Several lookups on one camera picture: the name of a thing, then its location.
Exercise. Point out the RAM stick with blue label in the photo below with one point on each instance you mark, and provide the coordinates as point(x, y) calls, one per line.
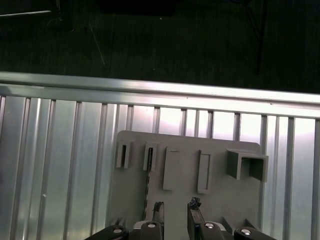
point(147, 190)

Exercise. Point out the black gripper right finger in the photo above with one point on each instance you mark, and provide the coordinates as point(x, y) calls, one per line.
point(212, 233)

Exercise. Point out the grey parts rack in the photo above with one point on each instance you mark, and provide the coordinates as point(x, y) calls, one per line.
point(225, 200)

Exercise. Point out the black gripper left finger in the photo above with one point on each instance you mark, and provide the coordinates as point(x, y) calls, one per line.
point(152, 232)

